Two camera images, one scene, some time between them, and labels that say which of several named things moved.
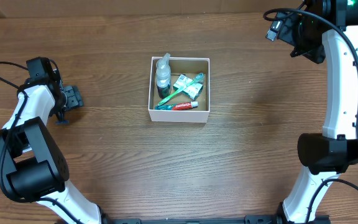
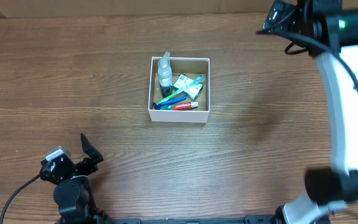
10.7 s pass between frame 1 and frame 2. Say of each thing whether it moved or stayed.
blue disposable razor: moved
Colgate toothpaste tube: stayed
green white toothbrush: stayed
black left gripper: moved
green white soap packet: stayed
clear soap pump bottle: stayed
